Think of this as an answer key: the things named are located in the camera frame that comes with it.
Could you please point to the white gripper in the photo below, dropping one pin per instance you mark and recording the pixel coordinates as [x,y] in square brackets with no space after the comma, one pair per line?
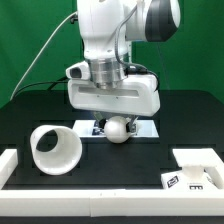
[135,95]

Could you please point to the white lamp bulb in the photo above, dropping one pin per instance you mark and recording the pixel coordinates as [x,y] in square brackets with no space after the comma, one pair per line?
[115,129]

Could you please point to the white lamp base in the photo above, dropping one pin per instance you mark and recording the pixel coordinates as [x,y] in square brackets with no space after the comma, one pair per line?
[192,175]

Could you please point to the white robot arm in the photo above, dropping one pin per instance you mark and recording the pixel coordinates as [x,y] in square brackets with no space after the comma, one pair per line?
[106,80]

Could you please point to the white lamp shade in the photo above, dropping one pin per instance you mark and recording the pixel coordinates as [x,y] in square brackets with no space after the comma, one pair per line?
[63,157]

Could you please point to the white marker sheet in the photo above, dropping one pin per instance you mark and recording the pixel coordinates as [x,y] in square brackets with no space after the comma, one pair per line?
[90,129]

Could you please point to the white right fence rail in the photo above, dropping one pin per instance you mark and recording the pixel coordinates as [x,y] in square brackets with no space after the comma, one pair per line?
[217,175]

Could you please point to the white fence rail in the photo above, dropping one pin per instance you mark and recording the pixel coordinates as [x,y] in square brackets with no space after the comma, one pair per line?
[102,203]
[8,163]
[217,175]

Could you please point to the white left fence rail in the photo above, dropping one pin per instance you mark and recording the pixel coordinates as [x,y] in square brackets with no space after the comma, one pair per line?
[8,163]

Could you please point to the white front fence rail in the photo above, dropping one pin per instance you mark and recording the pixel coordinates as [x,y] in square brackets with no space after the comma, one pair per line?
[102,203]

